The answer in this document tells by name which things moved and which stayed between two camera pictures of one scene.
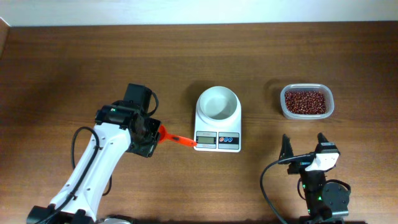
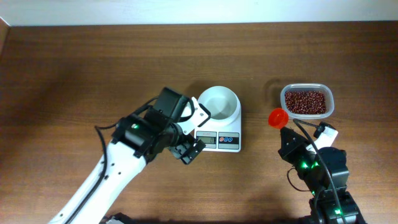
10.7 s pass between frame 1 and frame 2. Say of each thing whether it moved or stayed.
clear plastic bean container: stayed
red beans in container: stayed
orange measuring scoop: moved
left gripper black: moved
